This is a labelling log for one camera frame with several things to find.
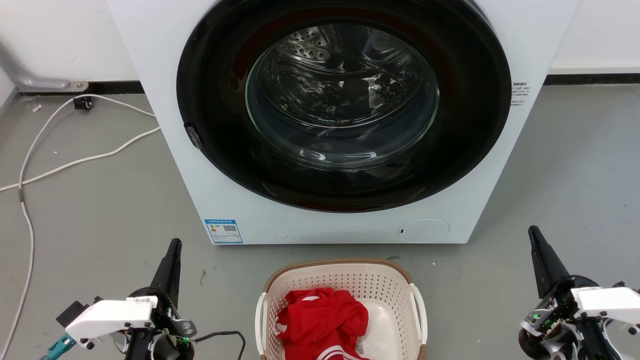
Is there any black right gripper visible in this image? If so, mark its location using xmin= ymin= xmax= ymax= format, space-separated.
xmin=518 ymin=225 xmax=599 ymax=360

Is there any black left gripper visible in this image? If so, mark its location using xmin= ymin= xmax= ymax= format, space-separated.
xmin=128 ymin=238 xmax=197 ymax=360

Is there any beige perforated laundry basket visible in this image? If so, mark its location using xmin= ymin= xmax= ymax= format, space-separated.
xmin=255 ymin=258 xmax=429 ymax=360

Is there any blue energy label sticker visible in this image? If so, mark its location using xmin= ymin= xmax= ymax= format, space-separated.
xmin=204 ymin=218 xmax=244 ymax=245

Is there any white front-load washing machine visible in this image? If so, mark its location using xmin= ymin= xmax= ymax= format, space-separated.
xmin=106 ymin=0 xmax=582 ymax=246

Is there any round white filter cover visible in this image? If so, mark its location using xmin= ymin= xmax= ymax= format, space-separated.
xmin=398 ymin=219 xmax=451 ymax=244

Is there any black round washer door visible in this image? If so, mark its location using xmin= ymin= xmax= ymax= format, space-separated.
xmin=176 ymin=0 xmax=512 ymax=213

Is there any red and white garment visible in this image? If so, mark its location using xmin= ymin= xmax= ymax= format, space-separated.
xmin=276 ymin=287 xmax=371 ymax=360

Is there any small printed text sticker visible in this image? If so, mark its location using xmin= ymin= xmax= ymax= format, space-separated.
xmin=511 ymin=82 xmax=531 ymax=107

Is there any grey drain pipe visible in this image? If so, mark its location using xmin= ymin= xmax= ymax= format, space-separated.
xmin=0 ymin=42 xmax=90 ymax=94

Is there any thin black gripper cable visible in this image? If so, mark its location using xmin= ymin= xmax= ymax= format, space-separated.
xmin=192 ymin=330 xmax=247 ymax=360

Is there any teal cable connector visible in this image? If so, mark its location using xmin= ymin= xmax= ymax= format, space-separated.
xmin=41 ymin=334 xmax=77 ymax=360

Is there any thick white power cable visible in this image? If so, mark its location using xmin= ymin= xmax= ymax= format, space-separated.
xmin=0 ymin=126 xmax=162 ymax=193

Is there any grey washer door handle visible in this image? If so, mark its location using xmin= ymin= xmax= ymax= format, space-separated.
xmin=184 ymin=123 xmax=204 ymax=151

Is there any long thin white cable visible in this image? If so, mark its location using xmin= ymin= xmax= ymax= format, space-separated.
xmin=0 ymin=93 xmax=157 ymax=359

